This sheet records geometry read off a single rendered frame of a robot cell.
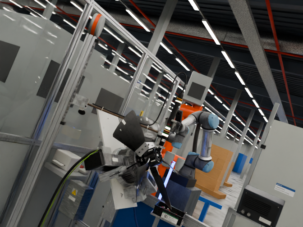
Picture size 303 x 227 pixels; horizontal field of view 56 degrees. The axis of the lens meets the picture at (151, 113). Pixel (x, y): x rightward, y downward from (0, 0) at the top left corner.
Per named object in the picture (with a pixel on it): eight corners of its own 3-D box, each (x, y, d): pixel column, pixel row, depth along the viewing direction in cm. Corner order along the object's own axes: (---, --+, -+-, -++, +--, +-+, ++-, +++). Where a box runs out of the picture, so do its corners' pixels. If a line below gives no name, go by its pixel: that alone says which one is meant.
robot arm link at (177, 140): (171, 145, 230) (176, 133, 231) (181, 150, 223) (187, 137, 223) (165, 143, 225) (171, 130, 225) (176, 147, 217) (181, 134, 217)
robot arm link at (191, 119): (196, 106, 258) (157, 129, 231) (205, 109, 250) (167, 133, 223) (197, 117, 263) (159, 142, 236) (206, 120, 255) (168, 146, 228)
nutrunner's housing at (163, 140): (156, 149, 197) (181, 88, 199) (156, 149, 201) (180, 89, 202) (162, 152, 197) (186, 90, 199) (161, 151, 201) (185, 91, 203)
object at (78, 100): (69, 103, 189) (74, 92, 189) (71, 104, 196) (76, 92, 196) (84, 109, 190) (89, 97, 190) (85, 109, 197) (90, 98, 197)
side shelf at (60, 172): (42, 165, 204) (44, 161, 204) (76, 167, 236) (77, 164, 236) (65, 179, 193) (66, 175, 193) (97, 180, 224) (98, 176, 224)
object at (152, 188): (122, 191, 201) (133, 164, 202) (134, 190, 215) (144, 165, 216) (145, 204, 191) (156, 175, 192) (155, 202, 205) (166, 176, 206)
